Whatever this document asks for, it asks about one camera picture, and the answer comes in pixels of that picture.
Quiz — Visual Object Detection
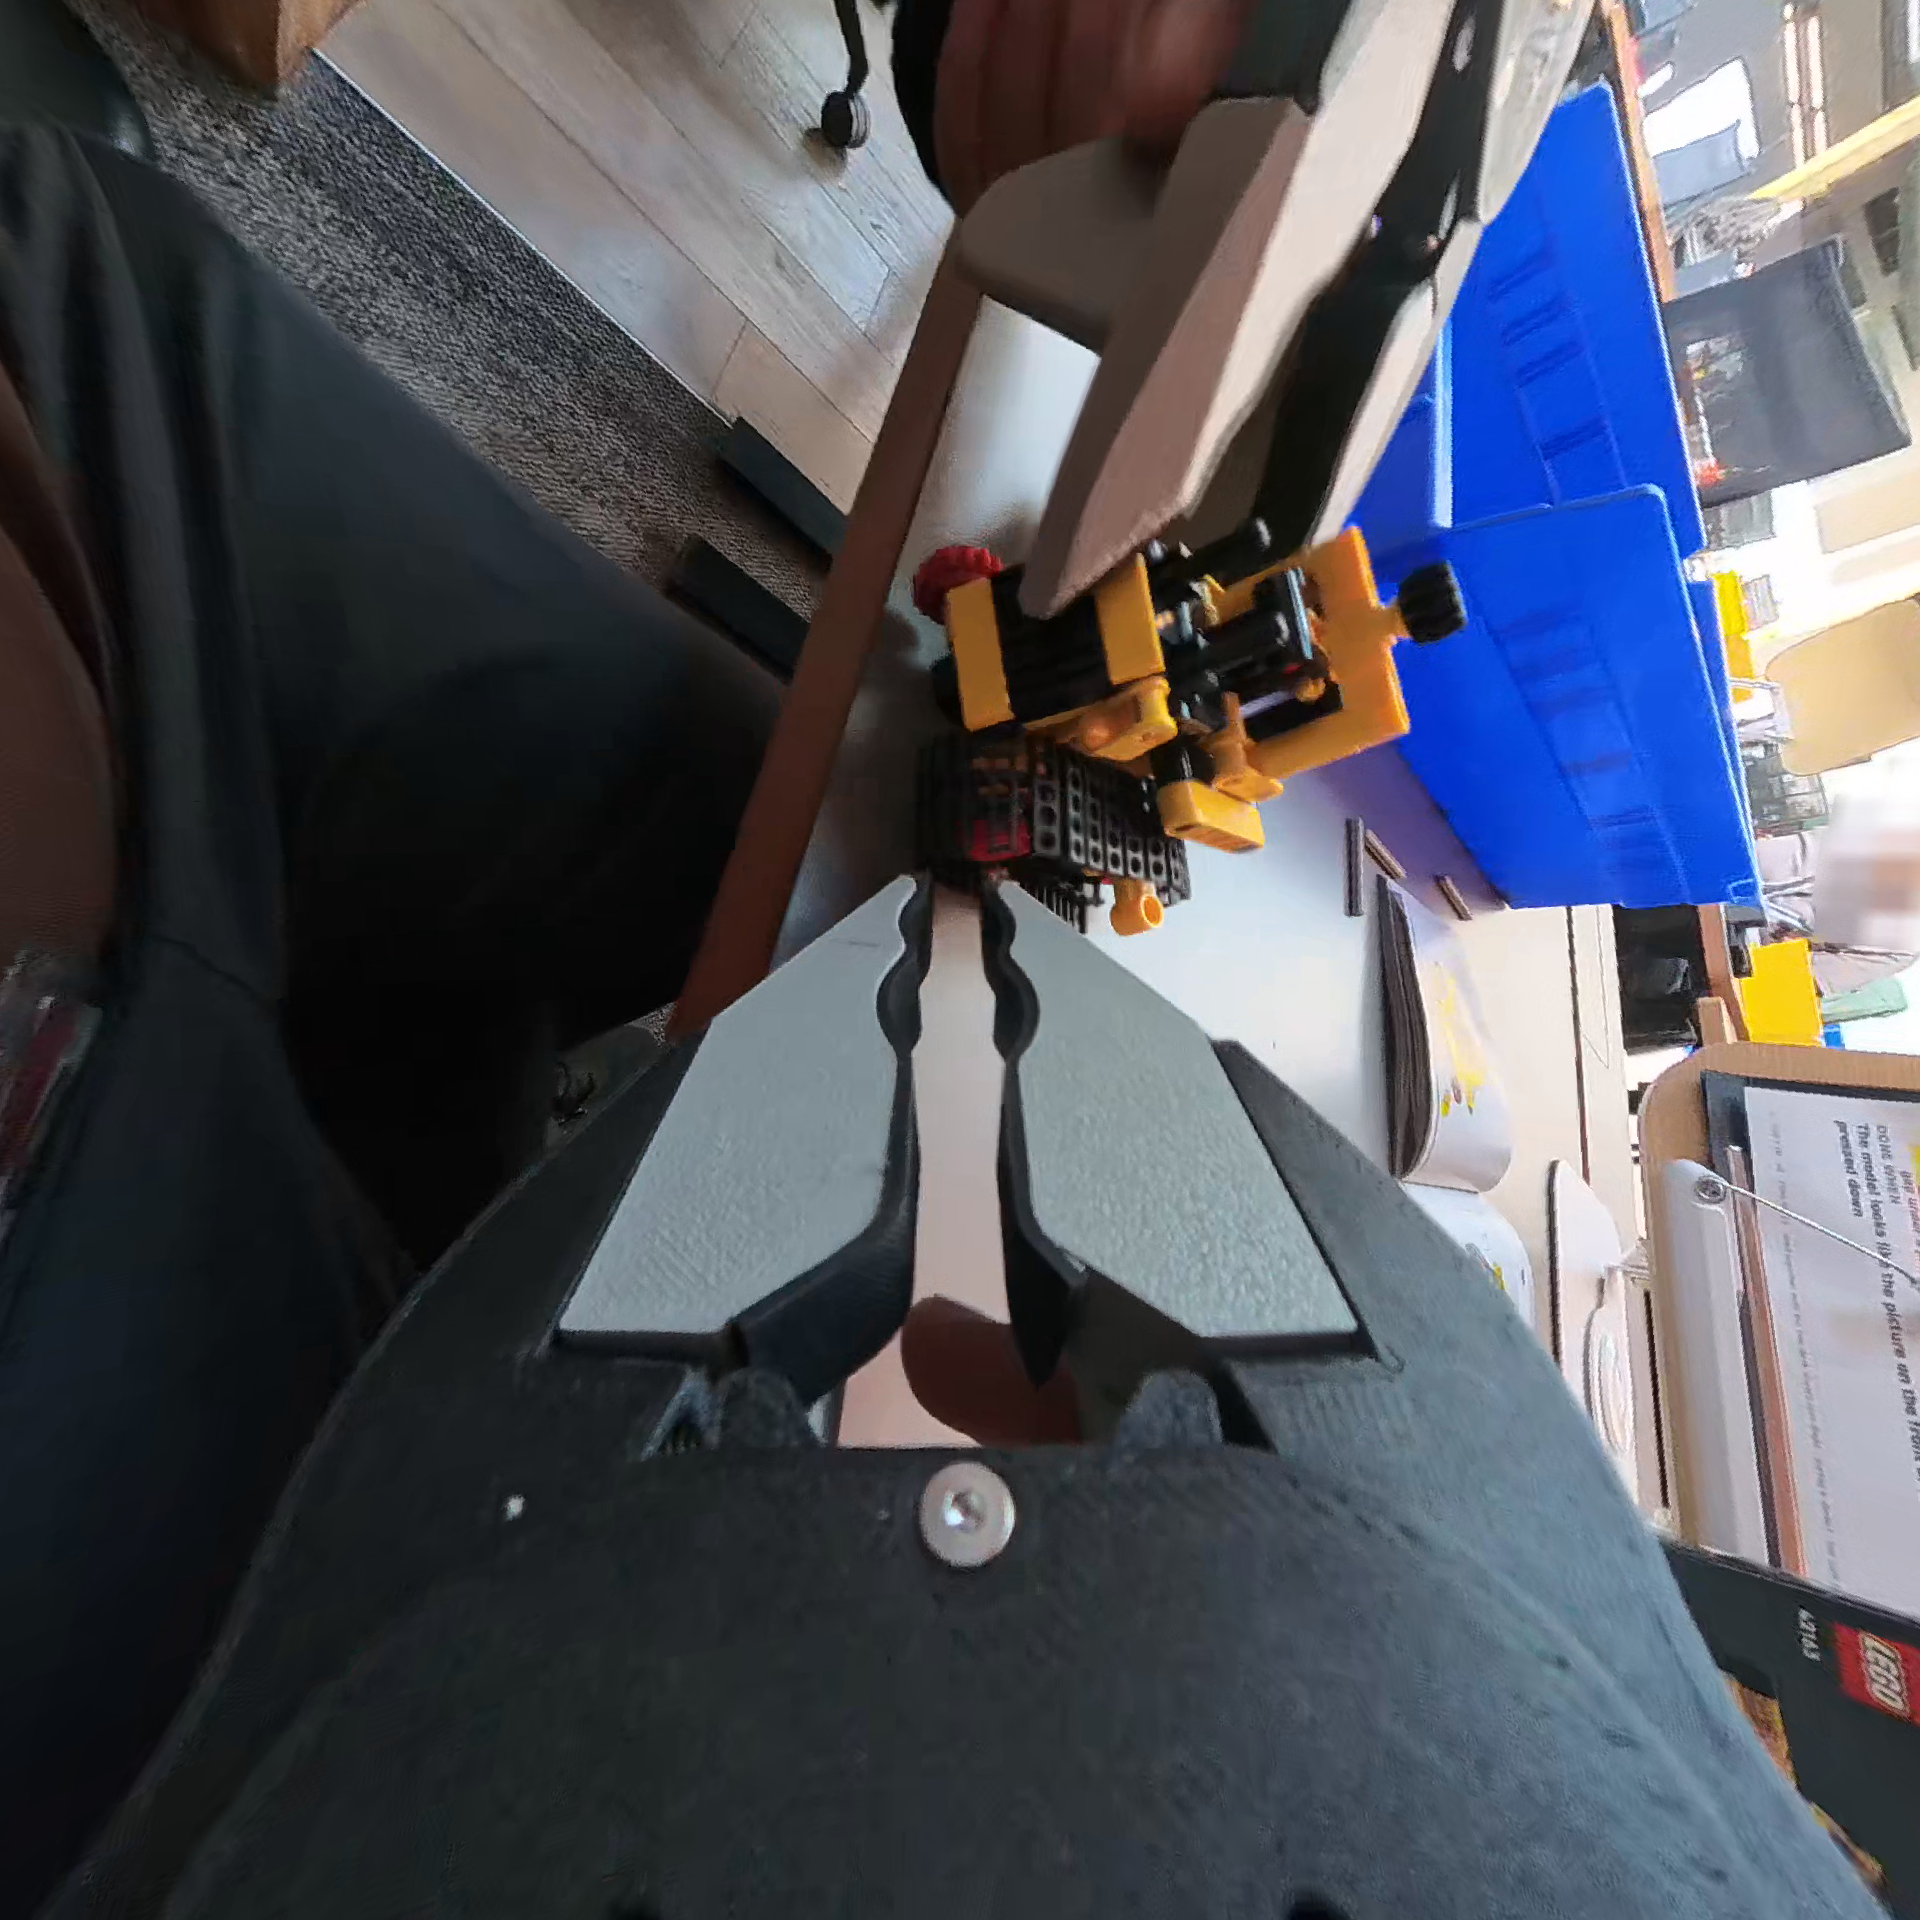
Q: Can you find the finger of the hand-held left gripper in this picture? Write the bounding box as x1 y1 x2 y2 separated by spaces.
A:
952 0 1456 620
1302 0 1594 544

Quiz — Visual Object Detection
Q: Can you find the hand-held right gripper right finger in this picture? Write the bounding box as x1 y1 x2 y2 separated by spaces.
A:
981 883 1392 1422

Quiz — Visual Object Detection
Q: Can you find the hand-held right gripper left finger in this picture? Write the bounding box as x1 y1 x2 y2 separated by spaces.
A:
555 877 928 1405

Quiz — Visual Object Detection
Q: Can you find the yellow black lego vehicle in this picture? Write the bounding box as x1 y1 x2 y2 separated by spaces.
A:
912 526 1469 856

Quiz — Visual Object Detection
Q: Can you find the black grey lego chassis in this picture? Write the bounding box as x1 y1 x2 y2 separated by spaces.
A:
913 727 1198 939

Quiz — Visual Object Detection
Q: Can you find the lego instruction booklet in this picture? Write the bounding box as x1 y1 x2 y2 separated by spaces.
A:
1377 877 1520 1198

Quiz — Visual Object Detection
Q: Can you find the black lego box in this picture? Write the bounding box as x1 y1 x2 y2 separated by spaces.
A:
1660 1539 1920 1894

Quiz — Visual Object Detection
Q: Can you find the person's right hand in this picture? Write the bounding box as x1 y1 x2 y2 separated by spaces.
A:
906 1292 1083 1453

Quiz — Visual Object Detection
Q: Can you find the person's left hand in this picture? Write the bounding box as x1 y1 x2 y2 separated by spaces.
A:
932 0 1247 197

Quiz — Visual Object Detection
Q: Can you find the blue storage bin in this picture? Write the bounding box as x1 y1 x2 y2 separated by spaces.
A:
1342 79 1712 561
1349 481 1765 910

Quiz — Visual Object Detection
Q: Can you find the black table foot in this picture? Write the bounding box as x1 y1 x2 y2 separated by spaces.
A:
712 415 850 561
669 533 799 680

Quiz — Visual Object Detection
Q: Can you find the white device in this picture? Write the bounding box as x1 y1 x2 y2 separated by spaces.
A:
1544 1158 1641 1462

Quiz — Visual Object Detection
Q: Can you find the black chair caster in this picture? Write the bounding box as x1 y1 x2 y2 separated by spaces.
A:
816 0 875 148

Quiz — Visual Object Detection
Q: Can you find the wooden document stand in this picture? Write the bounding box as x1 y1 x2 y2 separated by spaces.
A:
1635 1043 1920 1570

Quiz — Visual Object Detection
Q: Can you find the yellow box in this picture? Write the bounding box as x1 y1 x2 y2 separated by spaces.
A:
1741 935 1827 1047

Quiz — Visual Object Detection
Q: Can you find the printed instruction sheet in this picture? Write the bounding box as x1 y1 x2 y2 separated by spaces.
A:
1741 1080 1920 1607

